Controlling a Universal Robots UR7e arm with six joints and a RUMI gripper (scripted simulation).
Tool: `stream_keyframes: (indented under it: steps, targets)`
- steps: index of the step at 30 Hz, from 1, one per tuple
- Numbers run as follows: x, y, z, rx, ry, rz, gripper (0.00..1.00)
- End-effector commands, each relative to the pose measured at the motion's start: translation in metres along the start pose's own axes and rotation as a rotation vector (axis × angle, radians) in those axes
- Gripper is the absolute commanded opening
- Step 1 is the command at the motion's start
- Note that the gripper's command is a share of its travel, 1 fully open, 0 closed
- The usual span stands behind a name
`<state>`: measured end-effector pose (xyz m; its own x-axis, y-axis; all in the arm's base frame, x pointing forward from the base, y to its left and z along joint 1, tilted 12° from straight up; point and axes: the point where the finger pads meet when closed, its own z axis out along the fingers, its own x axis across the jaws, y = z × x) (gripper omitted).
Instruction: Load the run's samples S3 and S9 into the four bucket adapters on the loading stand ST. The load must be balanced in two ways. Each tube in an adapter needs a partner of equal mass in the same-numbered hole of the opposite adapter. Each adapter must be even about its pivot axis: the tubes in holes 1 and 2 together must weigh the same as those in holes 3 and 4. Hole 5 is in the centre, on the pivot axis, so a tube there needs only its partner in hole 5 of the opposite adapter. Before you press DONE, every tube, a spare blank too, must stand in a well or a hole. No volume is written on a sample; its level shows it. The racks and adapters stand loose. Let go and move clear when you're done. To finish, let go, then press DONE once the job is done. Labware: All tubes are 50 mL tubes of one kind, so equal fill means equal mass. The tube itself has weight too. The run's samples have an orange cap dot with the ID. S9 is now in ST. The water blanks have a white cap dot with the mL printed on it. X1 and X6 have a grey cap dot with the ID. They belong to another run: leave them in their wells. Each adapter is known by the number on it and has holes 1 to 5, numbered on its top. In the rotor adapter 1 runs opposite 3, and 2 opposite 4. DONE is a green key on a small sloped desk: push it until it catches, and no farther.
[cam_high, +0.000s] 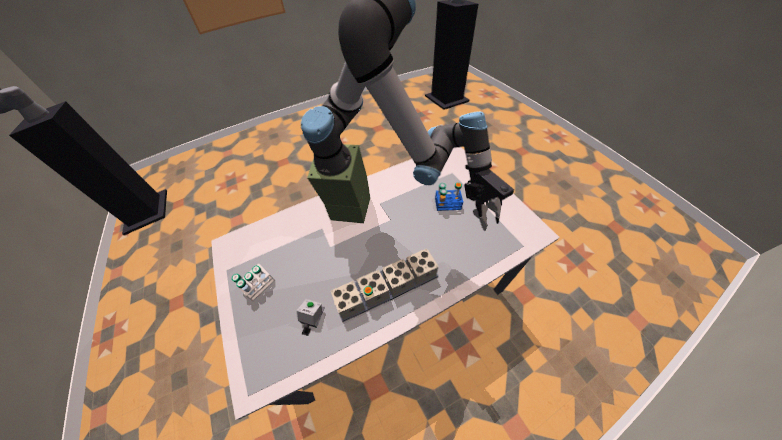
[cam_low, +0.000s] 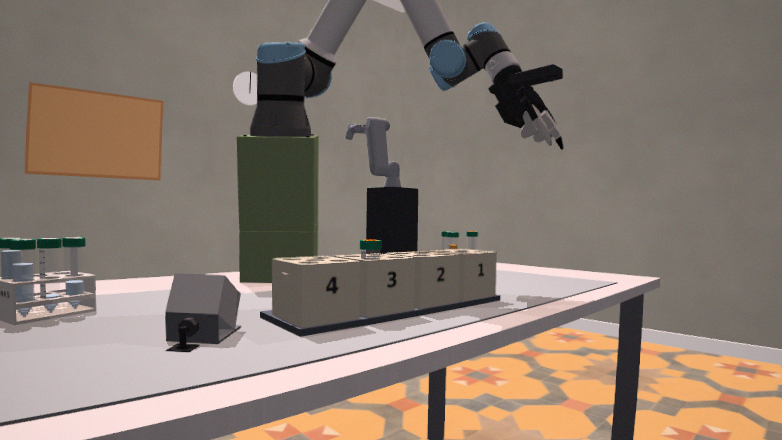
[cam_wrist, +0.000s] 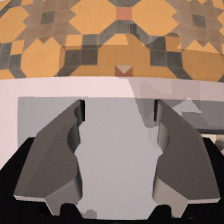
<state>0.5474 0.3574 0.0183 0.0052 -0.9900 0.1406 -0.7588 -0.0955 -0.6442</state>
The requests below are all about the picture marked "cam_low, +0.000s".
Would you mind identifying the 50 ml tube with green cap and orange dot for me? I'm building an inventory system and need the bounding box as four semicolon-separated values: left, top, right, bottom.
360;240;382;260

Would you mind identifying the beige bucket adapter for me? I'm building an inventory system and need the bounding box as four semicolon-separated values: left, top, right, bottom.
428;249;497;301
385;251;460;309
272;256;360;328
333;254;415;317

